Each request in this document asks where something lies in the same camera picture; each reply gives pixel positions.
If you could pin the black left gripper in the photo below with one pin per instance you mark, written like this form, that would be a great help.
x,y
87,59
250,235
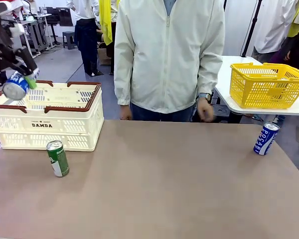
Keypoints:
x,y
0,42

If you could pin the blue Pocari Sweat can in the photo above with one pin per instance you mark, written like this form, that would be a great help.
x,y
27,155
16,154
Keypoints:
x,y
15,89
265,139

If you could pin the green soda can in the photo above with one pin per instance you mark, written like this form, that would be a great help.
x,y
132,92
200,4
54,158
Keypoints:
x,y
58,159

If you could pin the person's left forearm cream sleeve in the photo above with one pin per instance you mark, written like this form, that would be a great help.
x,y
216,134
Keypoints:
x,y
209,74

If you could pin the person's right forearm cream sleeve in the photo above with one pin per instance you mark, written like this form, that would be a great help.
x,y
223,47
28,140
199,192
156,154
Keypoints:
x,y
123,84

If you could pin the yellow plastic shopping basket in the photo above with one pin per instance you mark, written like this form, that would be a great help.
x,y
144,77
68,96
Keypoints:
x,y
266,87

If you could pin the person's right hand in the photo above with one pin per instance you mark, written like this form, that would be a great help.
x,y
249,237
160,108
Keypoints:
x,y
125,115

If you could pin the person's left hand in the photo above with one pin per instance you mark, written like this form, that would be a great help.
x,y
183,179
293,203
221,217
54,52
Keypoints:
x,y
205,112

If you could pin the white-top workshop desk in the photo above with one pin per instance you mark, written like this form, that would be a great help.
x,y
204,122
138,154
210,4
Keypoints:
x,y
40,37

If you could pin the black office chair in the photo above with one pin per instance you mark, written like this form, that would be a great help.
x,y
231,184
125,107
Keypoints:
x,y
53,22

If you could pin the dark grey stool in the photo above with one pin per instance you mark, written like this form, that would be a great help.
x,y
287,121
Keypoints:
x,y
69,37

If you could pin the black monitor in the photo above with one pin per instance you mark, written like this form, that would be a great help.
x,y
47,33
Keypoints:
x,y
66,17

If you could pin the person in white shirt dark trousers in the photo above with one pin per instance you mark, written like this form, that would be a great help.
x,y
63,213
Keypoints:
x,y
86,44

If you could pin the small cardboard box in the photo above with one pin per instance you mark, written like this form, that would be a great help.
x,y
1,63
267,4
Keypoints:
x,y
103,56

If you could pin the person in dark red trousers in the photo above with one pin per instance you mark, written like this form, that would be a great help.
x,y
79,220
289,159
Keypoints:
x,y
112,54

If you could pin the yellow hanging cloth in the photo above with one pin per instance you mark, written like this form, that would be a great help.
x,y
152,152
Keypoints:
x,y
105,22

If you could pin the person in cream jacket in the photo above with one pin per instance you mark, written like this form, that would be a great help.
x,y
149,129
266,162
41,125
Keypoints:
x,y
169,54

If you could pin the wristwatch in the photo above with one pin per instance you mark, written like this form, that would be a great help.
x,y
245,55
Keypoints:
x,y
204,96

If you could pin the white side table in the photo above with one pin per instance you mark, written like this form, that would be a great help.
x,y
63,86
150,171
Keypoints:
x,y
224,74

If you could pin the black tripod pole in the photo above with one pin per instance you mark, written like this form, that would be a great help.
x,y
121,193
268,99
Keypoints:
x,y
251,27

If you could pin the person in white shirt grey trousers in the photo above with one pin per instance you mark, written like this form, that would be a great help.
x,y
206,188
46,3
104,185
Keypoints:
x,y
271,25

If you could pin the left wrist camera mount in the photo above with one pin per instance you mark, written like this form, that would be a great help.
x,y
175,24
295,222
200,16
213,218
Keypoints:
x,y
16,28

